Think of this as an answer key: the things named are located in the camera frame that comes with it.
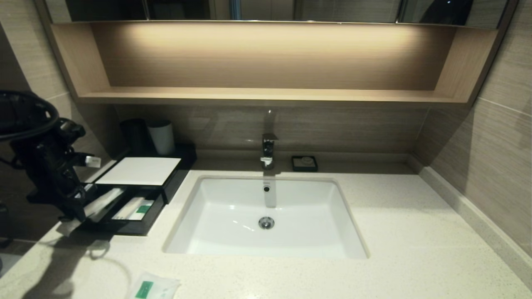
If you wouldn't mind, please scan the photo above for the toothbrush clear sleeve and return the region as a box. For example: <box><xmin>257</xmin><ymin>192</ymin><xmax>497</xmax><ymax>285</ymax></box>
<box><xmin>58</xmin><ymin>188</ymin><xmax>126</xmax><ymax>236</ymax></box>

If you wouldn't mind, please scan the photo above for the grey plastic cup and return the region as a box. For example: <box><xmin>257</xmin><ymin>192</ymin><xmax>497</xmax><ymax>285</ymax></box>
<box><xmin>148</xmin><ymin>120</ymin><xmax>175</xmax><ymax>155</ymax></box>

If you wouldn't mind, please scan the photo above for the black amenity drawer box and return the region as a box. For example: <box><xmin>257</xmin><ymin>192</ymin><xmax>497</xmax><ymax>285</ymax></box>
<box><xmin>94</xmin><ymin>143</ymin><xmax>198</xmax><ymax>205</ymax></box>

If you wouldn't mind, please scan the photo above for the plain white long packet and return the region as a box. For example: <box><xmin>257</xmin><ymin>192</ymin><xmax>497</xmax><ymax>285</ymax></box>
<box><xmin>111</xmin><ymin>197</ymin><xmax>144</xmax><ymax>220</ymax></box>

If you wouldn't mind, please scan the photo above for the flat white packet green label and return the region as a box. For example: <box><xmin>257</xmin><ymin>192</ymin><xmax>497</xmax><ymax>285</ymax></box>
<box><xmin>130</xmin><ymin>199</ymin><xmax>155</xmax><ymax>221</ymax></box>

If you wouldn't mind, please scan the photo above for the black cup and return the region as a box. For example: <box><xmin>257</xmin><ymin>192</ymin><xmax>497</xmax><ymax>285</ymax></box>
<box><xmin>120</xmin><ymin>118</ymin><xmax>150</xmax><ymax>153</ymax></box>

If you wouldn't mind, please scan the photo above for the small sachet green label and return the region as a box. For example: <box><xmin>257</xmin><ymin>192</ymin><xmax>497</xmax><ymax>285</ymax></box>
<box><xmin>129</xmin><ymin>272</ymin><xmax>181</xmax><ymax>299</ymax></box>

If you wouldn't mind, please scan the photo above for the chrome faucet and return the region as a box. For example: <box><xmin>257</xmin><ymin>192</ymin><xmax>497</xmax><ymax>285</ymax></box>
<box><xmin>260</xmin><ymin>110</ymin><xmax>280</xmax><ymax>170</ymax></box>

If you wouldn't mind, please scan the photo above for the black soap dish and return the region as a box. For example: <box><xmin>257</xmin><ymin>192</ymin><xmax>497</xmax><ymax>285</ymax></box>
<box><xmin>291</xmin><ymin>156</ymin><xmax>318</xmax><ymax>172</ymax></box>

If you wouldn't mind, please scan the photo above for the white sink basin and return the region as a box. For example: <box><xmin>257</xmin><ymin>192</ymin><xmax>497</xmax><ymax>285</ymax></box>
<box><xmin>163</xmin><ymin>174</ymin><xmax>369</xmax><ymax>260</ymax></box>

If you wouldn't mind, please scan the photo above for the mirror cabinet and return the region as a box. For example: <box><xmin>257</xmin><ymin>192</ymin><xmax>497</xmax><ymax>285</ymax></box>
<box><xmin>46</xmin><ymin>0</ymin><xmax>510</xmax><ymax>25</ymax></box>

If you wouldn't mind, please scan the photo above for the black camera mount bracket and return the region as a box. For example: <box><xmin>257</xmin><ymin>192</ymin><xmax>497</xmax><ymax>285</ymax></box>
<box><xmin>62</xmin><ymin>153</ymin><xmax>88</xmax><ymax>167</ymax></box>

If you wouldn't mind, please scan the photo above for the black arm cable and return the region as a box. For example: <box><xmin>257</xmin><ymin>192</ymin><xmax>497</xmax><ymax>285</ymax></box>
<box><xmin>0</xmin><ymin>91</ymin><xmax>59</xmax><ymax>142</ymax></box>

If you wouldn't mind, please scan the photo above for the wooden wall shelf niche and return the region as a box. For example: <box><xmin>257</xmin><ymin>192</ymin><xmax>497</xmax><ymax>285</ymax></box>
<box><xmin>37</xmin><ymin>21</ymin><xmax>516</xmax><ymax>108</ymax></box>

